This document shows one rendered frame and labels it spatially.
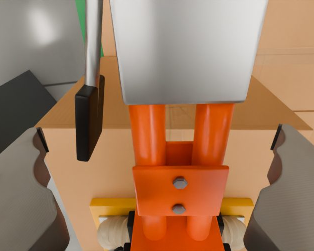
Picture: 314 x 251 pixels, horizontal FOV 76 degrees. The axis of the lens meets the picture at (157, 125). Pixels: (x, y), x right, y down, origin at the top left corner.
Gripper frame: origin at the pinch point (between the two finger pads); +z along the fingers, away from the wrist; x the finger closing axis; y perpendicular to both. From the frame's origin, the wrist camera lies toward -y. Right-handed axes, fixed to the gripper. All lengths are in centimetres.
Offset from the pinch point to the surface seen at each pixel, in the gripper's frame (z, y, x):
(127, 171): 12.9, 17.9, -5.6
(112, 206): 11.2, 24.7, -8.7
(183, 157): 1.2, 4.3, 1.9
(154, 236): -1.0, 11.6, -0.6
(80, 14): 107, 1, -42
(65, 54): 107, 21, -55
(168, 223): 0.6, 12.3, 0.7
